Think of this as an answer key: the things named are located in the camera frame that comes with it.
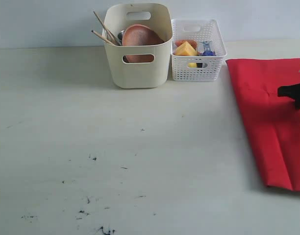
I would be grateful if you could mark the red scalloped table cloth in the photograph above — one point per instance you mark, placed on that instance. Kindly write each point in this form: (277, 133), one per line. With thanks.
(272, 123)

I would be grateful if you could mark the blue white milk carton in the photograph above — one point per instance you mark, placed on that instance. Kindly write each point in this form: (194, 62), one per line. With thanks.
(205, 48)

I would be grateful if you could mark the yellow lemon with sticker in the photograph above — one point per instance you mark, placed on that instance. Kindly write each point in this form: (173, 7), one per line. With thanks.
(192, 65)

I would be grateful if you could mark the fried chicken nugget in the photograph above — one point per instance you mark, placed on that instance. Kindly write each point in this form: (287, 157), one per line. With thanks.
(191, 42)

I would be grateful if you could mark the yellow cheese wedge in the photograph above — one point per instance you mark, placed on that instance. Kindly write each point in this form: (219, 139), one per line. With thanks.
(185, 50)

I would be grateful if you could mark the round wooden plate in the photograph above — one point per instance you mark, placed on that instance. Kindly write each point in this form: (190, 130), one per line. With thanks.
(140, 35)

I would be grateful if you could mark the stainless steel cup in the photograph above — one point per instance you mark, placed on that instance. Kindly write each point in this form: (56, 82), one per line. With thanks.
(120, 35)

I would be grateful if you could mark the wooden chopstick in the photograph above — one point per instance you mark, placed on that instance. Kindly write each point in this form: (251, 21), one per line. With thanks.
(103, 38)
(108, 34)

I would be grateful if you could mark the white perforated plastic basket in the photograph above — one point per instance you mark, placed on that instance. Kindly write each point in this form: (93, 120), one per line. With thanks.
(208, 67)

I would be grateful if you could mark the cream plastic storage bin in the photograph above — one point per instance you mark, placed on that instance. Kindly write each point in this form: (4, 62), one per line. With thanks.
(139, 66)

